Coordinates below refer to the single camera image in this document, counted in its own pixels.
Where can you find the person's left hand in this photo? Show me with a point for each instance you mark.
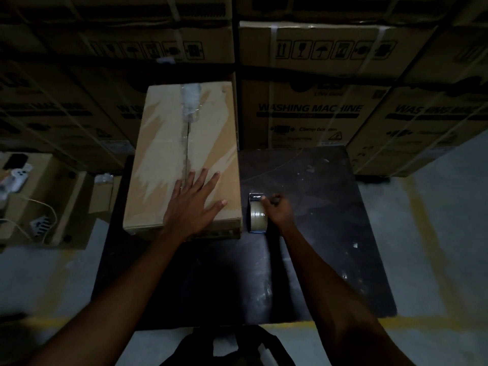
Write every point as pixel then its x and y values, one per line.
pixel 188 213

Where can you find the open cardboard box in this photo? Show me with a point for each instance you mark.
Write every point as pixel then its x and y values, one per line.
pixel 45 198

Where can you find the brown packing tape dispenser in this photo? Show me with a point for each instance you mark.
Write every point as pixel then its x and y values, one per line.
pixel 257 215

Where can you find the small cardboard box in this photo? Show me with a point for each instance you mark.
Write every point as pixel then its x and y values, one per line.
pixel 102 192

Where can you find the person's right forearm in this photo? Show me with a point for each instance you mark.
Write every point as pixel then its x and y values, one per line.
pixel 335 301

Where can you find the crumpled clear tape strip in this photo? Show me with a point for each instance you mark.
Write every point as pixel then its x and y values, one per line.
pixel 190 100

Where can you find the white plug adapter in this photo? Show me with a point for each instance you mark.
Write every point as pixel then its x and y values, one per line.
pixel 40 225

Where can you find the person's left forearm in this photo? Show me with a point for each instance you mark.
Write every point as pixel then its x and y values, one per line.
pixel 110 301

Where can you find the person's right fingers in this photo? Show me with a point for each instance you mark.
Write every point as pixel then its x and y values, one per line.
pixel 271 201

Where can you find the white handheld controller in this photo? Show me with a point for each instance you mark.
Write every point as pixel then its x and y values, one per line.
pixel 14 177

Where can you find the brown cardboard box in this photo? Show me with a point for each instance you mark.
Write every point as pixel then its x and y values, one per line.
pixel 183 160

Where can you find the person's left middle finger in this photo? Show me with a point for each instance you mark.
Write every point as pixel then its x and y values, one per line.
pixel 201 181

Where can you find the person's left thumb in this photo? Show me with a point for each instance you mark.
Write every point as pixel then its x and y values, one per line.
pixel 218 209

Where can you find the person's left little finger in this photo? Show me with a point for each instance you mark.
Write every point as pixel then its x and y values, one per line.
pixel 177 189

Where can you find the person's right hand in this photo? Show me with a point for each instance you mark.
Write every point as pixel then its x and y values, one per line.
pixel 281 213

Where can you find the black flat device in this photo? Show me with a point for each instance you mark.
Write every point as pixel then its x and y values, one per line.
pixel 17 161

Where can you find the stack of large printed cartons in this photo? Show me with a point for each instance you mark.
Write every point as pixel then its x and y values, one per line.
pixel 312 91

